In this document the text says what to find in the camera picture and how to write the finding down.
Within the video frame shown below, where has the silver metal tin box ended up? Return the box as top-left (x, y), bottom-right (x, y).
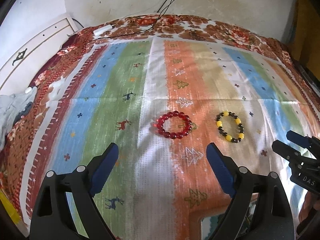
top-left (187, 193), bottom-right (259, 239)

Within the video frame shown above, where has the grey crumpled cloth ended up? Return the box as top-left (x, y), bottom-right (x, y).
top-left (0, 86), bottom-right (37, 150)

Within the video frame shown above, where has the person's right hand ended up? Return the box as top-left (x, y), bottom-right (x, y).
top-left (297, 191), bottom-right (319, 234)

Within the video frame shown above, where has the mustard yellow hanging garment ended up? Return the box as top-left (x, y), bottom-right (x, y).
top-left (290, 0), bottom-right (319, 66)

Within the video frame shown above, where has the yellow and black bead bracelet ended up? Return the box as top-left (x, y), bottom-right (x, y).
top-left (215, 110), bottom-right (245, 145)

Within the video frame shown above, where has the red bead bracelet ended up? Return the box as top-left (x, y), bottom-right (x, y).
top-left (155, 110), bottom-right (194, 140)

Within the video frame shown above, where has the black charger cable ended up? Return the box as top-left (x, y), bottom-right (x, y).
top-left (94, 0), bottom-right (182, 41)

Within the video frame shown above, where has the white wooden headboard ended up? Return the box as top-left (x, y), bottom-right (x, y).
top-left (1, 13), bottom-right (78, 95)

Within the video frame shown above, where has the striped colourful mat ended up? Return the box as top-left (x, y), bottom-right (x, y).
top-left (20, 37), bottom-right (319, 239)

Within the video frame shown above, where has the floral brown bedsheet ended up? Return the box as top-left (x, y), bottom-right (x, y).
top-left (1, 15), bottom-right (319, 234)

